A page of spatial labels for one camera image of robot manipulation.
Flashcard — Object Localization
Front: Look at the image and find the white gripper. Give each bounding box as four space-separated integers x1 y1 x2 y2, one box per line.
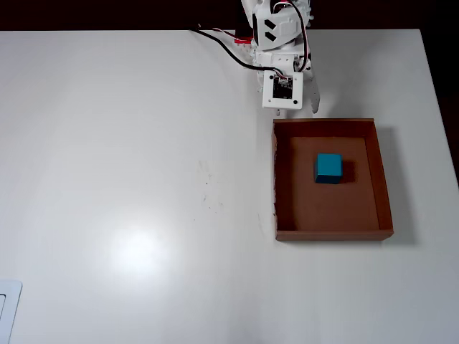
255 48 321 118

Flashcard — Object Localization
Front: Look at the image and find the blue cube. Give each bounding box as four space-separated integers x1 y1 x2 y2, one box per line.
314 152 344 186

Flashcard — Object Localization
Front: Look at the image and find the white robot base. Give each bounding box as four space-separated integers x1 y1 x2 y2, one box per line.
245 42 263 72

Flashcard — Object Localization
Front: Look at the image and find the brown cardboard box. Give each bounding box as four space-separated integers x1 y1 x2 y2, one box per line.
272 118 395 243

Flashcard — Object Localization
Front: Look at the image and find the white flat device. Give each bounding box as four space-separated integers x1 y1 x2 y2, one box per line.
0 280 23 344

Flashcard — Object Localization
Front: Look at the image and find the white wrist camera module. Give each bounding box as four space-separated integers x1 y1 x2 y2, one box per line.
261 70 306 110

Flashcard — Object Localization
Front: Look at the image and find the tricolor servo cable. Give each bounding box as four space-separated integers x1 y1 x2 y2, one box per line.
210 26 252 41
286 0 311 72

